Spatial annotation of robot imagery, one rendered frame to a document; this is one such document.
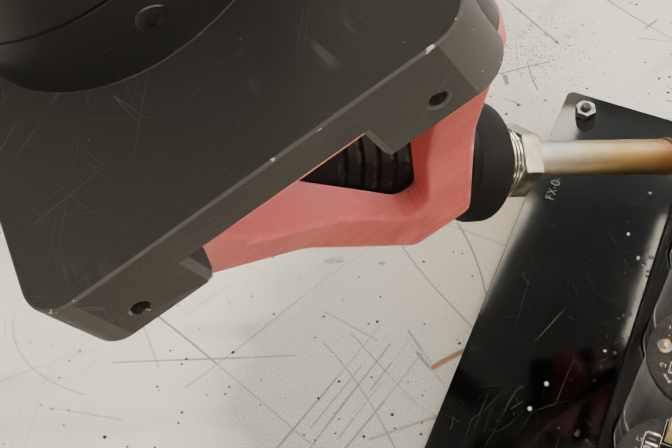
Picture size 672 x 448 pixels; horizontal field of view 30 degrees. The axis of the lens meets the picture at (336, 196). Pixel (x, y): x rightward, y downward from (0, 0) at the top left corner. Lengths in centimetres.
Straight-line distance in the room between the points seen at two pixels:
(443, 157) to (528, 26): 20
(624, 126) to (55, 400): 18
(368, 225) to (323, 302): 12
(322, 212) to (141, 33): 7
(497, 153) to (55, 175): 11
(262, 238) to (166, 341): 15
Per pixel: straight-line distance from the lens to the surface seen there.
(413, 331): 34
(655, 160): 29
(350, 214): 22
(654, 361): 28
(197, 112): 15
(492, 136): 25
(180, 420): 33
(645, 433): 27
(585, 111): 38
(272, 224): 20
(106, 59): 16
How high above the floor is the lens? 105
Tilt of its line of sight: 54 degrees down
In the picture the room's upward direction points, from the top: straight up
